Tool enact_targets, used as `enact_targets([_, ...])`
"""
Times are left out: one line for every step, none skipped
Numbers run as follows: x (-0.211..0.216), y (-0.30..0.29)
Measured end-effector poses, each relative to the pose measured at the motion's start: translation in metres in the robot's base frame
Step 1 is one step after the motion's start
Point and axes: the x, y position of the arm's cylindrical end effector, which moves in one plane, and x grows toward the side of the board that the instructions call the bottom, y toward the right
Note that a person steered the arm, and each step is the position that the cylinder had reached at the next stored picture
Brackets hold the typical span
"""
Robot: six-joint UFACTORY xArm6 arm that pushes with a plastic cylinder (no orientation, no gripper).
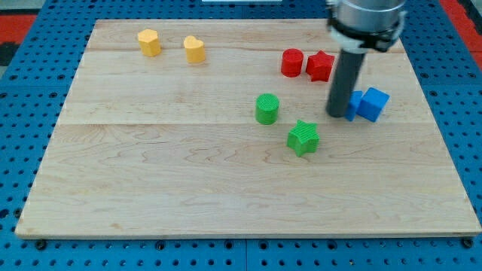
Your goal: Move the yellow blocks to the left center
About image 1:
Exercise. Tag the green star block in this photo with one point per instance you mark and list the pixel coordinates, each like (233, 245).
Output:
(303, 138)

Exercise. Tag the red star block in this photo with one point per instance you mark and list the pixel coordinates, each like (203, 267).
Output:
(319, 66)

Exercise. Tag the wooden board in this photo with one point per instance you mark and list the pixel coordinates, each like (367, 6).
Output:
(154, 147)

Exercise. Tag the green cylinder block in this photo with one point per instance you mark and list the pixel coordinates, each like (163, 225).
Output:
(266, 108)

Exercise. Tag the blue block behind rod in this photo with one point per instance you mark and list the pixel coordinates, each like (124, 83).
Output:
(353, 105)

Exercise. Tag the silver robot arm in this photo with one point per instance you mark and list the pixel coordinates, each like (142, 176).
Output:
(359, 26)

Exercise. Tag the yellow hexagon block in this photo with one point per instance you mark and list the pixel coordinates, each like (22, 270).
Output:
(149, 42)

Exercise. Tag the blue cube block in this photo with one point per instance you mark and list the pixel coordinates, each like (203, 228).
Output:
(372, 104)

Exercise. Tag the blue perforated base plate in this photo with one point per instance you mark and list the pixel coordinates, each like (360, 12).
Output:
(38, 78)

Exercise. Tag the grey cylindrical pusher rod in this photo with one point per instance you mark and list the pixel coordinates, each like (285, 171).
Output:
(345, 76)

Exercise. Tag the yellow heart block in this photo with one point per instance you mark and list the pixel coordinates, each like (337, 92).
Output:
(194, 49)

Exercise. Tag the red cylinder block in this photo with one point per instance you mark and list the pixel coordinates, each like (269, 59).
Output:
(292, 61)

